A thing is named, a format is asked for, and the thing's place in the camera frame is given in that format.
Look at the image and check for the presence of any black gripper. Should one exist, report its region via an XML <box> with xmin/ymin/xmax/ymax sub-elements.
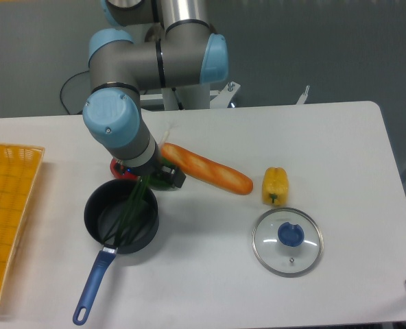
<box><xmin>128</xmin><ymin>167</ymin><xmax>186</xmax><ymax>188</ymax></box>

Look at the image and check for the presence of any glass lid blue knob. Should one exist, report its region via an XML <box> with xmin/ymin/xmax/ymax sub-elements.
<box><xmin>252</xmin><ymin>208</ymin><xmax>324</xmax><ymax>278</ymax></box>

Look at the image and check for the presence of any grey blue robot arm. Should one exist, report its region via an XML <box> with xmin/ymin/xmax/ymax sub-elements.
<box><xmin>82</xmin><ymin>1</ymin><xmax>228</xmax><ymax>187</ymax></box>

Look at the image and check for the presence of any green bell pepper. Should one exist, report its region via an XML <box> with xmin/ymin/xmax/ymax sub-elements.
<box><xmin>148</xmin><ymin>157</ymin><xmax>179</xmax><ymax>191</ymax></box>

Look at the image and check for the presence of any baguette bread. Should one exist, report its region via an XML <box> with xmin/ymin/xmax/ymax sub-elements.
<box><xmin>161</xmin><ymin>143</ymin><xmax>254</xmax><ymax>195</ymax></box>

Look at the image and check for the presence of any red bell pepper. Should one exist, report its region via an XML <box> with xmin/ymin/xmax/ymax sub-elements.
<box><xmin>109</xmin><ymin>158</ymin><xmax>139</xmax><ymax>180</ymax></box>

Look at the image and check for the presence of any green onion stalk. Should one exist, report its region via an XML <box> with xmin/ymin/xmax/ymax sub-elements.
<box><xmin>98</xmin><ymin>176</ymin><xmax>158</xmax><ymax>251</ymax></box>

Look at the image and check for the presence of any yellow bell pepper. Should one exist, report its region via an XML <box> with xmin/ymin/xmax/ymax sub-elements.
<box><xmin>261</xmin><ymin>167</ymin><xmax>289</xmax><ymax>206</ymax></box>

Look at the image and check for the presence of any yellow woven basket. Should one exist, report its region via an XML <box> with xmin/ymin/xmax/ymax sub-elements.
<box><xmin>0</xmin><ymin>143</ymin><xmax>45</xmax><ymax>300</ymax></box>

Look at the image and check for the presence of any black pot blue handle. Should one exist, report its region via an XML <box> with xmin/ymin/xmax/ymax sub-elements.
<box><xmin>73</xmin><ymin>177</ymin><xmax>159</xmax><ymax>326</ymax></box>

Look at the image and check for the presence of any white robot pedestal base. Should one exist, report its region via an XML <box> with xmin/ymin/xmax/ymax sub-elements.
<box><xmin>141</xmin><ymin>81</ymin><xmax>241</xmax><ymax>111</ymax></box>

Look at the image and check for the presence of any black floor cable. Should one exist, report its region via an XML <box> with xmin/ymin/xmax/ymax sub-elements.
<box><xmin>59</xmin><ymin>70</ymin><xmax>91</xmax><ymax>115</ymax></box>

